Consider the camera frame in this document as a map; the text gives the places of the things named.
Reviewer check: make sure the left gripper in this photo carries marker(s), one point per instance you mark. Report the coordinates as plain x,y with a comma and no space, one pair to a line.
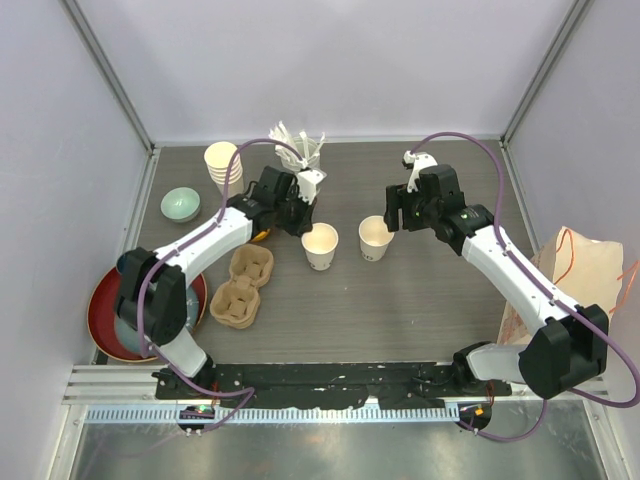
305,221

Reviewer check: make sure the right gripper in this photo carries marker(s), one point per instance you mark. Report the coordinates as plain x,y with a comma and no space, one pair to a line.
398,198

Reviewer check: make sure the paper coffee cup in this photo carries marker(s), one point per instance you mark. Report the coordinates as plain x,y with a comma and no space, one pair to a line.
320,245
374,238

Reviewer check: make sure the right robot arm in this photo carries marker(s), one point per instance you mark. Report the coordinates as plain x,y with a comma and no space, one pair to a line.
566,347

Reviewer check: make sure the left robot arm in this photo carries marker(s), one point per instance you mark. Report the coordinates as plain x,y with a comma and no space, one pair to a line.
152,294

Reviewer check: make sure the orange bowl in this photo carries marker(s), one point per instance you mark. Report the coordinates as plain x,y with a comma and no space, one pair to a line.
261,236

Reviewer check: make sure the white straw holder cup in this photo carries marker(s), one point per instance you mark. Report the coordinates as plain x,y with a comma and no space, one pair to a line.
306,147

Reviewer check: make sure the stack of paper cups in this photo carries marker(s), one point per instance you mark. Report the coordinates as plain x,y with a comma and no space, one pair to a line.
222,170

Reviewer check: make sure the cardboard cup carrier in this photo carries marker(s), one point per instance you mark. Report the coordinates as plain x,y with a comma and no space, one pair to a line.
236,302

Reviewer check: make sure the pale green bowl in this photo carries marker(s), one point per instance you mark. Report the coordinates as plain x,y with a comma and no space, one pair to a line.
180,204

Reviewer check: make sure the blue-grey plate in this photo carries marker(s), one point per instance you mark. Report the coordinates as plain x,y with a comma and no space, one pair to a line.
128,337

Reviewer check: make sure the brown paper bag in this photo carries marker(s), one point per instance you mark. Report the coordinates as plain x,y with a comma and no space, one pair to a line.
588,270

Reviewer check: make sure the red round tray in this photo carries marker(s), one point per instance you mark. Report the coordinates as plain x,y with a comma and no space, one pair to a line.
100,316

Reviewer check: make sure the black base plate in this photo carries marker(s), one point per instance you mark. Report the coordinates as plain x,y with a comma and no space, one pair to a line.
339,386

